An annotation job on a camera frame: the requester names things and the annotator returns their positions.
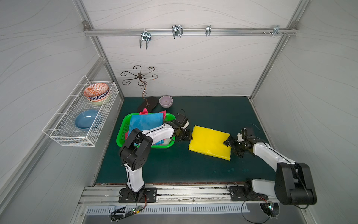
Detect yellow raincoat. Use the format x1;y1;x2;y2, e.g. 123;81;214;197
188;126;231;161

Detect blue raincoat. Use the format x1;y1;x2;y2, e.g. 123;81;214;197
127;112;166;146

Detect pink bunny raincoat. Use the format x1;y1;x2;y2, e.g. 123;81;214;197
124;107;167;141

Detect green plastic basket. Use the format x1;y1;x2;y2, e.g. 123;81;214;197
116;113;176;148

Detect white raincoat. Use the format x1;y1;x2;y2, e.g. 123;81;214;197
162;138;172;146

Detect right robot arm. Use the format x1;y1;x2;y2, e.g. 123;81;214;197
223;127;318;206

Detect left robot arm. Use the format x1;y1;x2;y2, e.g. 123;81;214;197
119;113;192;194

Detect small purple bowl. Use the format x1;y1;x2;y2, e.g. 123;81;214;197
158;96;173;108

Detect brown metal jewelry stand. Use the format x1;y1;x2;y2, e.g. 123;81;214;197
120;65;158;112

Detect orange patterned bowl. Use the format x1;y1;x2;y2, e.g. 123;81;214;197
83;83;110;102

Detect metal hook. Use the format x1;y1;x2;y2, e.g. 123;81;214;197
263;25;288;37
139;31;152;49
206;25;211;37
172;25;184;39

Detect blue bowl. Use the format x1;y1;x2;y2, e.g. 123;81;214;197
75;109;103;131

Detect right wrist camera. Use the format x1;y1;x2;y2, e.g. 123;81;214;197
237;133;244;142

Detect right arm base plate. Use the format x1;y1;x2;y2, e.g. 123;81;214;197
227;185;269;202

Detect right base cable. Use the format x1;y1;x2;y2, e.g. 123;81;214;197
241;198;271;224

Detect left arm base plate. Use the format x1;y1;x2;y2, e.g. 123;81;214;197
118;188;157;203

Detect left base cables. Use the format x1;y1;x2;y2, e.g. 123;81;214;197
109;193;148;222

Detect white wire wall basket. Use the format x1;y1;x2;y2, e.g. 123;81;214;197
43;76;118;147

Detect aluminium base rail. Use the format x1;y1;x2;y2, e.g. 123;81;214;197
78;183;264;206

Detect aluminium top rail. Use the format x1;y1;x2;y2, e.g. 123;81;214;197
84;28;299;37

